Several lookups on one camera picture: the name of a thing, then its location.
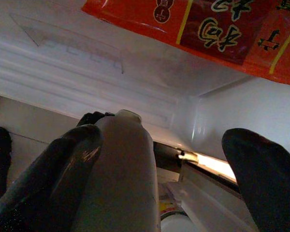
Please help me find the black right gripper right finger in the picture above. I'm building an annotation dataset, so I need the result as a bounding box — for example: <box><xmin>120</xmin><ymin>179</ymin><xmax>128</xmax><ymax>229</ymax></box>
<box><xmin>221</xmin><ymin>128</ymin><xmax>290</xmax><ymax>232</ymax></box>

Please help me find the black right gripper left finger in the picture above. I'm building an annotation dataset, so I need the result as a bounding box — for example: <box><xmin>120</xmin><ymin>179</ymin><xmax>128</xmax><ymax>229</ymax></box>
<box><xmin>0</xmin><ymin>111</ymin><xmax>116</xmax><ymax>232</ymax></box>

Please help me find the white plastic bottle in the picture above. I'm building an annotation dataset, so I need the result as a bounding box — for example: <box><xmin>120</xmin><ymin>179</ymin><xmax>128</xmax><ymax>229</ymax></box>
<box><xmin>70</xmin><ymin>109</ymin><xmax>161</xmax><ymax>232</ymax></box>

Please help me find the fridge light strip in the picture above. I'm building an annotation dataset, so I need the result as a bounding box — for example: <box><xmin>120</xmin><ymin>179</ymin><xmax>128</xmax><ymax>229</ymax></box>
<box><xmin>177</xmin><ymin>149</ymin><xmax>237</xmax><ymax>182</ymax></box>

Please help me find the white fridge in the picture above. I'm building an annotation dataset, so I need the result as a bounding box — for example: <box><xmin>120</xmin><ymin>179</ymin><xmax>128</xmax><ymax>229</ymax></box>
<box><xmin>0</xmin><ymin>0</ymin><xmax>290</xmax><ymax>232</ymax></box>

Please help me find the bottle with yellow red label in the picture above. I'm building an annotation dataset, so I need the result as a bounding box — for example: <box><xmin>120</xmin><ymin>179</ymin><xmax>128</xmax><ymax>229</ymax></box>
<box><xmin>158</xmin><ymin>182</ymin><xmax>191</xmax><ymax>232</ymax></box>

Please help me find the red printed food package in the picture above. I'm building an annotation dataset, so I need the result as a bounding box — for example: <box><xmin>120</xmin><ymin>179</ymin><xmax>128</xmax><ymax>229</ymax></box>
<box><xmin>81</xmin><ymin>0</ymin><xmax>290</xmax><ymax>88</ymax></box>

